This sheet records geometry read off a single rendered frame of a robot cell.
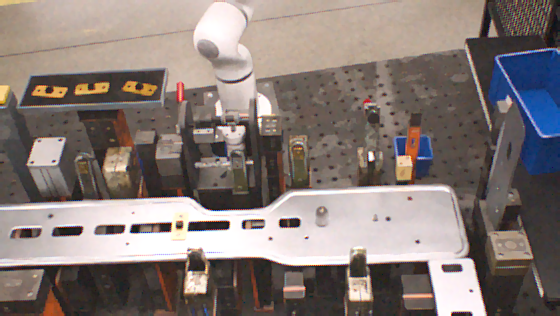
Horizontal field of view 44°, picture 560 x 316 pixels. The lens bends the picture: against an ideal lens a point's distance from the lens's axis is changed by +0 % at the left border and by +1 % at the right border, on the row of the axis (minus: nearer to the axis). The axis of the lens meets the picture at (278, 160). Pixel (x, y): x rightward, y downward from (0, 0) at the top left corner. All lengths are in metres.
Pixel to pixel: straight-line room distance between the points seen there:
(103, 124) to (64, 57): 2.17
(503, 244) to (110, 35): 2.97
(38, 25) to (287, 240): 2.98
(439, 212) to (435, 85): 0.88
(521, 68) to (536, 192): 0.37
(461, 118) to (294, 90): 0.58
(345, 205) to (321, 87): 0.85
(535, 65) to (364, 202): 0.60
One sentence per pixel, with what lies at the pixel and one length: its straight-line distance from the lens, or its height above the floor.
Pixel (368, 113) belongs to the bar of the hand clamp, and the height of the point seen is 1.20.
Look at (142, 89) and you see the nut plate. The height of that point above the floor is 1.16.
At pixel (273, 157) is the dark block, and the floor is 1.03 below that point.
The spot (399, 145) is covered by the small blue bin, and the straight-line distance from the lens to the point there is 2.18.
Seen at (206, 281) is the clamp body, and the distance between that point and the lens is 1.53.
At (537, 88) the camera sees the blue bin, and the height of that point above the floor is 1.03.
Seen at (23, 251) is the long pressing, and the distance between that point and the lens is 1.76.
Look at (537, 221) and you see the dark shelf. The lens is 1.68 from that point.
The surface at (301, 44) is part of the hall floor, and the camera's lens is 3.83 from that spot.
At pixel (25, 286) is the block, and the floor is 1.03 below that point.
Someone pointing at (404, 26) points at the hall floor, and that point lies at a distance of 3.97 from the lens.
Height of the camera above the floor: 2.29
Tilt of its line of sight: 46 degrees down
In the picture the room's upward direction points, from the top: 5 degrees counter-clockwise
